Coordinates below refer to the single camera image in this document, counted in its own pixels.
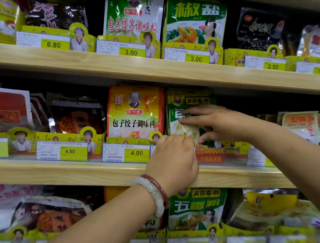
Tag person's right hand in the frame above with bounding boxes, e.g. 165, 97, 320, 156
178, 104, 261, 146

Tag person's left hand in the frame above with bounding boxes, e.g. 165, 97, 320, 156
145, 134, 200, 197

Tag green dumpling food packet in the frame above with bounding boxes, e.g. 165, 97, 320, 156
166, 89, 218, 147

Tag green five spice packets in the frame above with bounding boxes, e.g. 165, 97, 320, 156
168, 188, 228, 231

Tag yellow dumpling seasoning packets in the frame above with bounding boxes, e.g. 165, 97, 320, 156
107, 85, 166, 141

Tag yellow vegetable food packet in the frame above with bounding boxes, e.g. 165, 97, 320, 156
104, 186, 163, 230

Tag wooden store shelving with goods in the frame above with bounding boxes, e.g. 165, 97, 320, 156
0, 0, 320, 243

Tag person's left forearm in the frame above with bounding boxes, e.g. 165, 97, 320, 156
47, 185, 158, 243

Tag person's right forearm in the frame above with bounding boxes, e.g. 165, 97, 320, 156
245, 123, 320, 211

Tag row of yellow price tags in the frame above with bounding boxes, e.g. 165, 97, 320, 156
15, 22, 320, 76
0, 223, 320, 243
0, 126, 281, 168

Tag yellow seasoning packet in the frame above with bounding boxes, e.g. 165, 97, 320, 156
230, 189, 301, 231

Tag black seasoning packet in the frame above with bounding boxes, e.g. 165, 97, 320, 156
236, 7, 288, 53

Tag green orange seasoning packet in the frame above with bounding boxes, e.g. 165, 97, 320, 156
164, 0, 228, 48

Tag brown orange packet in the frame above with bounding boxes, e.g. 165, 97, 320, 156
47, 92, 107, 136

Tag pale yellow packet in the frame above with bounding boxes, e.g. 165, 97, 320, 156
282, 199, 320, 233

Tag red brown clear packet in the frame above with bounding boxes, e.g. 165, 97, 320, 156
10, 195, 93, 233

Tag green white seasoning packet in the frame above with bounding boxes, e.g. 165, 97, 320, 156
103, 0, 165, 43

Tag red white flat packet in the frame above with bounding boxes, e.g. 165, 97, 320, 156
0, 88, 35, 133

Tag dark spice packet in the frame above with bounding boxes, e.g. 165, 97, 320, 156
25, 0, 89, 32

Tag yellow jar red lid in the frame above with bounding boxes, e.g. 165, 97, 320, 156
0, 0, 23, 45

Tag dark red bracelet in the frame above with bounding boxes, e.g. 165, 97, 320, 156
141, 173, 171, 210

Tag white bead bracelet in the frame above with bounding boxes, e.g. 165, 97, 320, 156
131, 176, 166, 218

